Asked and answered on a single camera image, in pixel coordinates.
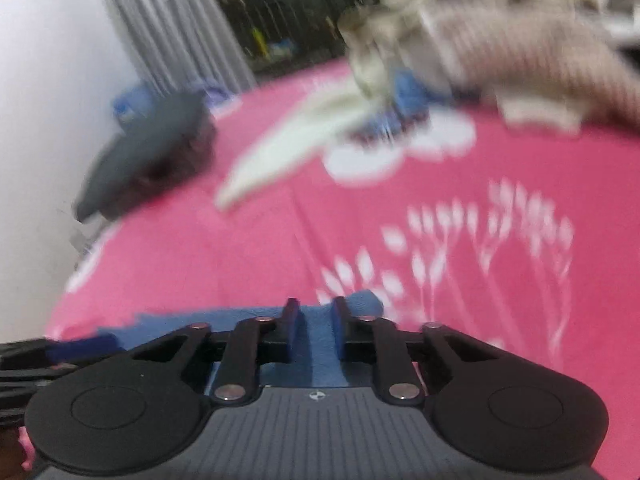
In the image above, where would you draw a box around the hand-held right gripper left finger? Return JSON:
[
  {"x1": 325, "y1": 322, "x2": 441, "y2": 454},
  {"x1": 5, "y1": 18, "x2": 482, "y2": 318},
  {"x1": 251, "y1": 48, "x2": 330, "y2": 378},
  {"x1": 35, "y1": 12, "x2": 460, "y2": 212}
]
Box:
[{"x1": 132, "y1": 298, "x2": 307, "y2": 405}]

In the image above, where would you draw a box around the grey curtain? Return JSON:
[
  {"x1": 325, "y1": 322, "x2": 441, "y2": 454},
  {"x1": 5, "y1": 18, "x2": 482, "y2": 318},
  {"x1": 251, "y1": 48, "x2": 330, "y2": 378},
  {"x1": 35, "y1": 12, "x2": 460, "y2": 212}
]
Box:
[{"x1": 87, "y1": 0, "x2": 258, "y2": 96}]

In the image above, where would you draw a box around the dark blue fleece garment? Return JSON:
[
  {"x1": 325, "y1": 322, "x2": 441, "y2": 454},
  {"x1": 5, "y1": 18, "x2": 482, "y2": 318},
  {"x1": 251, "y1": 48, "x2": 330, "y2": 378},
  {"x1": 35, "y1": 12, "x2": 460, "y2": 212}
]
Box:
[{"x1": 97, "y1": 290, "x2": 386, "y2": 388}]

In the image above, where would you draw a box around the grey folded garment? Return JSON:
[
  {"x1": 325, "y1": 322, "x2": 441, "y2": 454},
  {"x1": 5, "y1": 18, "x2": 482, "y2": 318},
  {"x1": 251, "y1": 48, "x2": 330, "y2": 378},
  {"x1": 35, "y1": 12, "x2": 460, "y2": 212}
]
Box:
[{"x1": 72, "y1": 90, "x2": 213, "y2": 223}]

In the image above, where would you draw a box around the pink floral blanket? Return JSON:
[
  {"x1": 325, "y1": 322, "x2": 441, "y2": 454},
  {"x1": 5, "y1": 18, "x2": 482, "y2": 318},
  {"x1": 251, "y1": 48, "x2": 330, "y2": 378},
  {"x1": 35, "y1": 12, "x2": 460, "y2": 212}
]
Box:
[{"x1": 45, "y1": 57, "x2": 640, "y2": 480}]

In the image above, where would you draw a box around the blue water jug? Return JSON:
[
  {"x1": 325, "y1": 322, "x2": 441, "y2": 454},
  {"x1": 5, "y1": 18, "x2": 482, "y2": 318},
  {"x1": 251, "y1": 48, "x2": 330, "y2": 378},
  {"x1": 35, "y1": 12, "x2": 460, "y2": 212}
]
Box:
[{"x1": 111, "y1": 82, "x2": 161, "y2": 126}]

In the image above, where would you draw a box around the small light blue garment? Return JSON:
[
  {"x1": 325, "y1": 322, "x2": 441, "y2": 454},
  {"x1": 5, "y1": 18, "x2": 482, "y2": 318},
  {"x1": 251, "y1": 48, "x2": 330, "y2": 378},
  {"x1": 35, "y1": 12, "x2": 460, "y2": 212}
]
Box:
[{"x1": 390, "y1": 67, "x2": 451, "y2": 121}]

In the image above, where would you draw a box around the cream white garment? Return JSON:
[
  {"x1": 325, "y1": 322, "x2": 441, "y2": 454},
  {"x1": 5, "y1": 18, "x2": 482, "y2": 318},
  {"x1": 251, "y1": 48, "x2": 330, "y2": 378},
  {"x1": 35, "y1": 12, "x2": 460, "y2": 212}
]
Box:
[{"x1": 215, "y1": 87, "x2": 386, "y2": 211}]

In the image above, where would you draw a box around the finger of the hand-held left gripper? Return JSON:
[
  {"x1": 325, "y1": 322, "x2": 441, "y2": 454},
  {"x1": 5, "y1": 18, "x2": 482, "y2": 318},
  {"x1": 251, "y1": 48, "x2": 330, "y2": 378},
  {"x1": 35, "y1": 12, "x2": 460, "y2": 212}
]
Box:
[
  {"x1": 0, "y1": 364, "x2": 76, "y2": 386},
  {"x1": 0, "y1": 335, "x2": 123, "y2": 363}
]

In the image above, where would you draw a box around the glass balcony door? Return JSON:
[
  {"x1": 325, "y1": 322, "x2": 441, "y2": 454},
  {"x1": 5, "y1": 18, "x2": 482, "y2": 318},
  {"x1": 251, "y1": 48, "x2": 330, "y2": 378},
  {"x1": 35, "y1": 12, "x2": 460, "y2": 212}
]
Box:
[{"x1": 200, "y1": 0, "x2": 416, "y2": 76}]

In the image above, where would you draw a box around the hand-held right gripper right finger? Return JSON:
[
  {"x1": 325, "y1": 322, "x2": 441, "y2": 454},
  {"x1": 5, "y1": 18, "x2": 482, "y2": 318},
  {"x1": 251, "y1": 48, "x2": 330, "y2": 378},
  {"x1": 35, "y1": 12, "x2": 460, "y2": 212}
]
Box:
[{"x1": 331, "y1": 297, "x2": 502, "y2": 405}]

